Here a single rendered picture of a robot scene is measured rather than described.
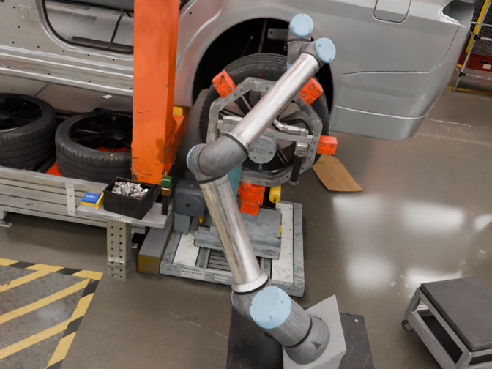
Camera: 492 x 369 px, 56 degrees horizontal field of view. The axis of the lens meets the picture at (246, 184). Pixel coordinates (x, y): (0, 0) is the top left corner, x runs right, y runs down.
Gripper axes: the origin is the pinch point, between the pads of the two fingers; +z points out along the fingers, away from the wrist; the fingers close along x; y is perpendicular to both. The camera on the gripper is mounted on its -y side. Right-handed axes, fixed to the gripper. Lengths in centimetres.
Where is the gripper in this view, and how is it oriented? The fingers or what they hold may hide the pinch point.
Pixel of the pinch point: (285, 45)
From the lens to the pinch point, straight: 225.7
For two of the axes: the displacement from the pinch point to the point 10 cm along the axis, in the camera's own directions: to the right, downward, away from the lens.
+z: -0.3, -0.7, 10.0
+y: 9.7, 2.3, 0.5
